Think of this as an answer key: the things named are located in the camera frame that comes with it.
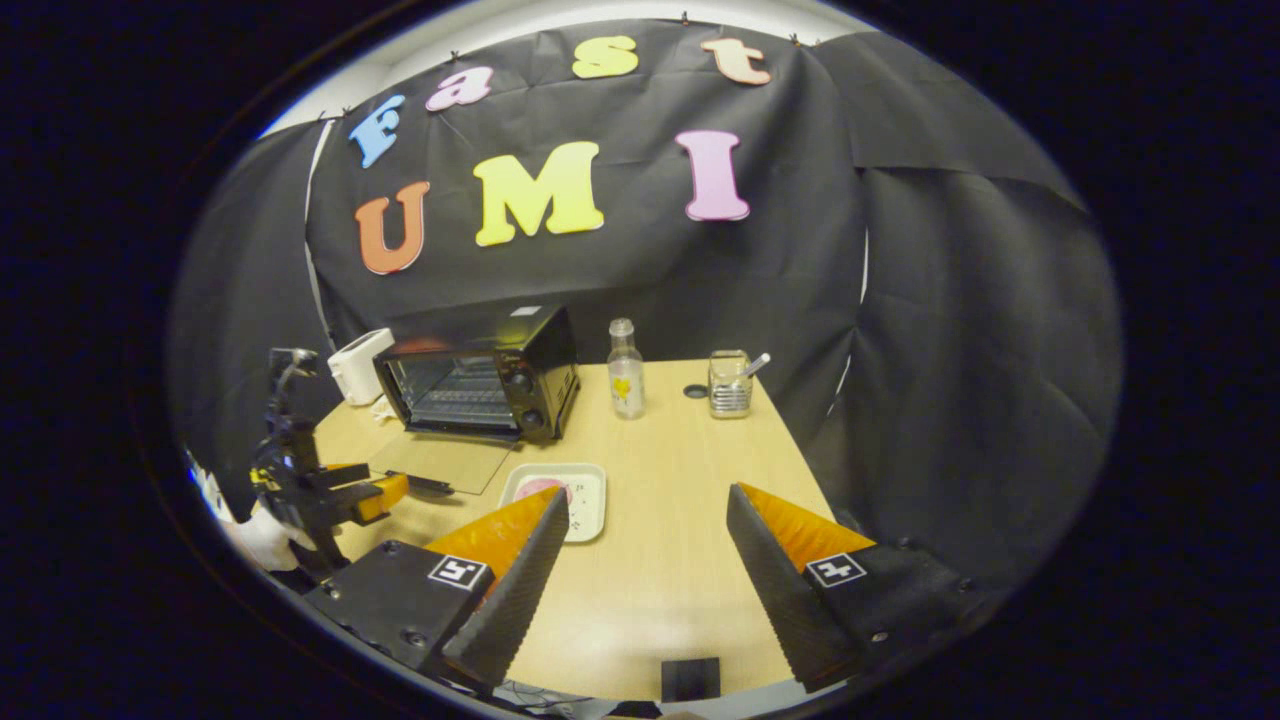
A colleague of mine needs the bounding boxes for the small black square block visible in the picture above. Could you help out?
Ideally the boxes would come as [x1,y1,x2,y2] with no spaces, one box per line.
[661,657,722,704]

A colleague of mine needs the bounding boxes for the black backdrop cloth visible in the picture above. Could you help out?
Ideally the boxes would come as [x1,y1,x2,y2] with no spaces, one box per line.
[170,18,1121,591]

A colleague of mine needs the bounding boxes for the black electric oven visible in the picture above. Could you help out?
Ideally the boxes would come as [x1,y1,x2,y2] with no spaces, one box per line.
[368,305,583,498]

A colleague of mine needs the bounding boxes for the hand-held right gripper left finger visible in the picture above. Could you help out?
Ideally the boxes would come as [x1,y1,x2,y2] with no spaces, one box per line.
[303,487,571,693]

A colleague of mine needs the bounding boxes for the white toaster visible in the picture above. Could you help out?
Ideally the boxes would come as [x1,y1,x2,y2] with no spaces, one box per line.
[328,328,397,407]

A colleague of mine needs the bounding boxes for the clear utensil holder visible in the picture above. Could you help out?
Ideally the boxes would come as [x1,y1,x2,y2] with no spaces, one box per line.
[708,350,754,419]

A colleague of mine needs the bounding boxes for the white rectangular plate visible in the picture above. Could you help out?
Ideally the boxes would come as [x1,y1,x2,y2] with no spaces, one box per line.
[498,462,608,544]

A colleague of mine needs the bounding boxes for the clear glass bottle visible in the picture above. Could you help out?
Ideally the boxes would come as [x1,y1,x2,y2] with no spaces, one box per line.
[607,318,646,421]

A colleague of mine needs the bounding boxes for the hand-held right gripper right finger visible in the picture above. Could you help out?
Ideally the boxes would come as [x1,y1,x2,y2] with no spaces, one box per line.
[726,483,1011,694]

